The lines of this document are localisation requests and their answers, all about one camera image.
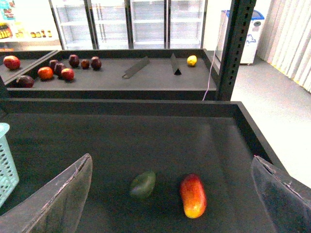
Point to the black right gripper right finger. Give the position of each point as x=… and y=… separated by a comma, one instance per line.
x=286, y=201

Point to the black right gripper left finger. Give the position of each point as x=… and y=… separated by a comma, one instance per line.
x=57, y=206

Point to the light blue plastic basket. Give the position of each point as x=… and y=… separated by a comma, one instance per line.
x=8, y=173

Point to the dark red apple front left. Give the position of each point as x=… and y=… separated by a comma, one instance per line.
x=25, y=81

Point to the dark red apple centre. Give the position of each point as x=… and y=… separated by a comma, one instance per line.
x=58, y=68

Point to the dark red apple back left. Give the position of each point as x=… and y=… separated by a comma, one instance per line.
x=52, y=63

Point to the small dark red apple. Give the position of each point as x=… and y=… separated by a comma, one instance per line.
x=85, y=64

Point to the dark red apple right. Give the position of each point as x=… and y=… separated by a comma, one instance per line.
x=96, y=63

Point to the red apple left tray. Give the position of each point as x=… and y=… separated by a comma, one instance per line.
x=11, y=62

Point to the black lower display tray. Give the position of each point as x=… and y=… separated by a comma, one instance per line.
x=215, y=140

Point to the black display tray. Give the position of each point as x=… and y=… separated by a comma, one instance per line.
x=27, y=59
x=154, y=81
x=215, y=140

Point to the red yellow mango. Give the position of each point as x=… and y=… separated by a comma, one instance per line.
x=193, y=196

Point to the orange fruit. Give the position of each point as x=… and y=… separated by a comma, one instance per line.
x=45, y=73

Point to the black left display tray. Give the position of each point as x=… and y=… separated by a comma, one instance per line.
x=27, y=59

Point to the black divider left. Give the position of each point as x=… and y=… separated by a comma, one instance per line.
x=136, y=67

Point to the black divider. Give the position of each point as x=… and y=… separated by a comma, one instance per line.
x=136, y=67
x=175, y=65

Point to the black upper display tray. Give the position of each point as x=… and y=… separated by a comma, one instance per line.
x=154, y=81

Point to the yellow lemon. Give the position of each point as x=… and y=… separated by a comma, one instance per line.
x=192, y=61

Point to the black divider right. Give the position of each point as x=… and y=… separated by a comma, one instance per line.
x=175, y=65

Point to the glass door fridge row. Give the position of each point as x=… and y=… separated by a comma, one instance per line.
x=129, y=24

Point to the shelf with sauce bottles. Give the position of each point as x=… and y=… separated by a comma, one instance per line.
x=27, y=25

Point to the black perforated steel post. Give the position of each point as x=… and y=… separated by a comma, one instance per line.
x=240, y=15

